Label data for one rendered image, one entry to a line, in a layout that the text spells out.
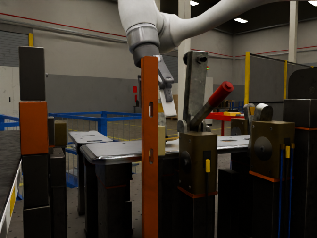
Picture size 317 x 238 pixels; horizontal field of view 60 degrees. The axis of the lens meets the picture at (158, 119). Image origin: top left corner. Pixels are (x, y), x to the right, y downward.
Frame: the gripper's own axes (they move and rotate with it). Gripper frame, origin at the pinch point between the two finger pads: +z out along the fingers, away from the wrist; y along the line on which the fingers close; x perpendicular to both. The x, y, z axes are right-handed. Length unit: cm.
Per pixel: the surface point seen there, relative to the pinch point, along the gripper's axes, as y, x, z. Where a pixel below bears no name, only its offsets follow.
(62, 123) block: 6.5, 24.0, -3.3
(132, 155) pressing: -9.7, 12.2, 9.2
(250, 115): 10.7, -40.3, -0.1
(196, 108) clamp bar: -18.0, -0.5, 2.6
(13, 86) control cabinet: 727, 81, -305
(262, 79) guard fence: 337, -397, -136
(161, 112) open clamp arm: 11.7, -6.3, -5.1
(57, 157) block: -4.6, 26.7, 6.6
